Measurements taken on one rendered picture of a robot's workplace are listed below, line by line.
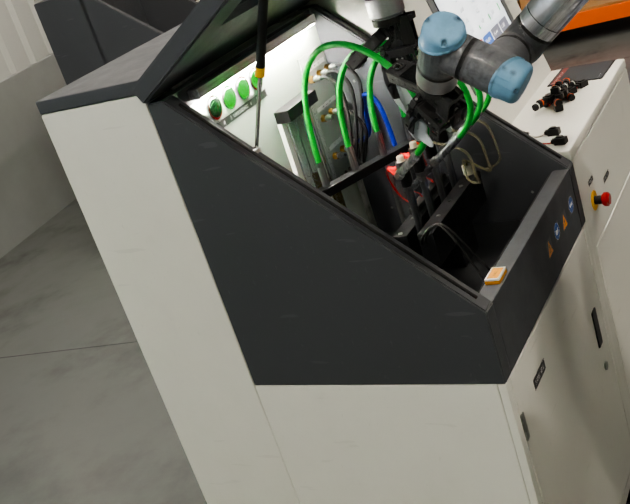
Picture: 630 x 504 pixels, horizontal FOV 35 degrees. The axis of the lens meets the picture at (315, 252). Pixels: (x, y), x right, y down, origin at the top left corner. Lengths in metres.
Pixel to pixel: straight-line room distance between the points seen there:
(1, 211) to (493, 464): 5.27
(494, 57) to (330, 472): 1.03
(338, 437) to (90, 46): 4.04
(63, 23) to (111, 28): 0.28
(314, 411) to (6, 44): 5.52
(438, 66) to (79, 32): 4.32
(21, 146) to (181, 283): 5.12
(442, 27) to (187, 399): 1.10
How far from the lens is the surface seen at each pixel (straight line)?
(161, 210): 2.07
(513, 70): 1.66
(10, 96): 7.22
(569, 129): 2.57
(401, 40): 2.05
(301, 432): 2.21
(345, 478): 2.24
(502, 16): 2.94
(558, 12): 1.73
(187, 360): 2.25
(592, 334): 2.48
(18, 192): 7.07
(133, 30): 5.75
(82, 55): 5.90
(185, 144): 1.96
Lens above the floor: 1.80
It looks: 21 degrees down
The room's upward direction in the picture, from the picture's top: 19 degrees counter-clockwise
